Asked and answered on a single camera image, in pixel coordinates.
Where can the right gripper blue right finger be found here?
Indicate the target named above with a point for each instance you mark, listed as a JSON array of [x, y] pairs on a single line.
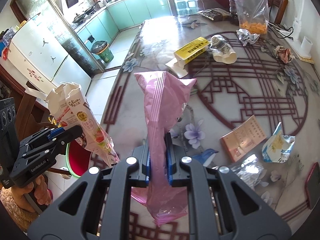
[[220, 204]]

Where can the silver foil wrapper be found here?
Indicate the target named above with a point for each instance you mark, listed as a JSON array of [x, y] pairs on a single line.
[[245, 37]]

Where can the person's left hand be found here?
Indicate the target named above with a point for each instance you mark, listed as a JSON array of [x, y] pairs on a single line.
[[42, 194]]

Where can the clear crinkled plastic wrapper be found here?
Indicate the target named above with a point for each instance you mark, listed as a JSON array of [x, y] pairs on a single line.
[[250, 171]]

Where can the black wok on stove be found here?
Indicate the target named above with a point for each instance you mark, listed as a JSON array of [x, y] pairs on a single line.
[[79, 18]]

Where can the wooden chair behind table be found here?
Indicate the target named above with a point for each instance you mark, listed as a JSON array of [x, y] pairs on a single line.
[[281, 5]]

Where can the clear bag of orange snacks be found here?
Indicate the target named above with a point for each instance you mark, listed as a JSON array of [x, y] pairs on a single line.
[[253, 15]]

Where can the blue white snack bag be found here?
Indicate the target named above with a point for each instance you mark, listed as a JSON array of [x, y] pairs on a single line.
[[278, 147]]

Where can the white two-door refrigerator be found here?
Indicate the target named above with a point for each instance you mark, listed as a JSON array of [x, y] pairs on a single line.
[[38, 55]]

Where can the red paper wrapper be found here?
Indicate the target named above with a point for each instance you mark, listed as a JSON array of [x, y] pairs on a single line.
[[284, 54]]

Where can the green kitchen trash can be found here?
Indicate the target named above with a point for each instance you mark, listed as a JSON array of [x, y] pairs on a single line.
[[102, 50]]

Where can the dark carved wooden chair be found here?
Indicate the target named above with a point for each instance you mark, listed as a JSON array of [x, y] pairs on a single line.
[[31, 117]]

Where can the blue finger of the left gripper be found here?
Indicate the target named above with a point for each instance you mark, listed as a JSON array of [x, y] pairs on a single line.
[[67, 136], [54, 132]]

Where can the yellow medicine box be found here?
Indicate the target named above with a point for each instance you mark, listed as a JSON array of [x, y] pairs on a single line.
[[191, 50]]

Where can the pink plastic bag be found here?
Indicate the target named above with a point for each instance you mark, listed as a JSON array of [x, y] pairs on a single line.
[[164, 98]]

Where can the dark snack packet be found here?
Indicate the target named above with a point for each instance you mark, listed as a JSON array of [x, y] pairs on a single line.
[[215, 14]]

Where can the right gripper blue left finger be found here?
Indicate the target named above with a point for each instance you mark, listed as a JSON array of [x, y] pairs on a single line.
[[97, 205]]

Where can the white paper cup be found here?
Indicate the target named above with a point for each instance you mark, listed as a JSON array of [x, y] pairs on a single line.
[[306, 45]]

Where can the crushed patterned paper cup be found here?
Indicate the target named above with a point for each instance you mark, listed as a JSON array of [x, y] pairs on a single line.
[[222, 51]]

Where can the red bin with green rim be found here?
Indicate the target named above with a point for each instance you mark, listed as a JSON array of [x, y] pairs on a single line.
[[77, 159]]

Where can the pink strawberry Glico box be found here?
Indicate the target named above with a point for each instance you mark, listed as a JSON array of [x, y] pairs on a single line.
[[69, 107]]

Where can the teal kitchen cabinets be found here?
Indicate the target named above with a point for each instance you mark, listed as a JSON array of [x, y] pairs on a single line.
[[106, 23]]

